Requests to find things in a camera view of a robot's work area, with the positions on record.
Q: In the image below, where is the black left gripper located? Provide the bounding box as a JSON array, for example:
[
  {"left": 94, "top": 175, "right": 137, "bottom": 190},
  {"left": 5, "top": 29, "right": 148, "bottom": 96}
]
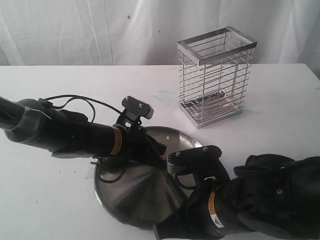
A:
[{"left": 117, "top": 125, "right": 167, "bottom": 170}]

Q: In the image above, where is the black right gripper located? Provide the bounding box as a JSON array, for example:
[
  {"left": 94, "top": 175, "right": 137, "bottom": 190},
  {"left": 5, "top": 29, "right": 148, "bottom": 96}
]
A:
[{"left": 165, "top": 159, "right": 230, "bottom": 200}]

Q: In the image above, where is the green cucumber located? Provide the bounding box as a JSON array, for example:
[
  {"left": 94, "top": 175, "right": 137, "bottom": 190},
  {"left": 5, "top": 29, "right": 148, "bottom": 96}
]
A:
[{"left": 90, "top": 156, "right": 126, "bottom": 169}]

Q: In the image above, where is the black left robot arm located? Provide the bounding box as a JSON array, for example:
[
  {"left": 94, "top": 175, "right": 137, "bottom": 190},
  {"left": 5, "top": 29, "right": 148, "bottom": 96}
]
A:
[{"left": 0, "top": 96, "right": 167, "bottom": 170}]

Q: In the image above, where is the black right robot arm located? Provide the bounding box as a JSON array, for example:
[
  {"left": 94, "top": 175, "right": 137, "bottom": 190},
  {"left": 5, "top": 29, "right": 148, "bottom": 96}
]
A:
[{"left": 153, "top": 154, "right": 320, "bottom": 240}]

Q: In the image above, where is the round steel plate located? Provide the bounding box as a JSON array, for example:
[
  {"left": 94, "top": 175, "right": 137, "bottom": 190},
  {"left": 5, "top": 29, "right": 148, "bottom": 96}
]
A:
[{"left": 94, "top": 126, "right": 202, "bottom": 230}]

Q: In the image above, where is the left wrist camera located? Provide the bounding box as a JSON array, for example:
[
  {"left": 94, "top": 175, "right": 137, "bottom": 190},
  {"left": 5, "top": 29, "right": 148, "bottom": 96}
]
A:
[{"left": 116, "top": 96, "right": 154, "bottom": 127}]

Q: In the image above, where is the chrome wire utensil holder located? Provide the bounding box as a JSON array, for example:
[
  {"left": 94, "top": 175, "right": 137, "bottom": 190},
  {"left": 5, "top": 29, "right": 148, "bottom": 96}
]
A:
[{"left": 177, "top": 26, "right": 258, "bottom": 129}]

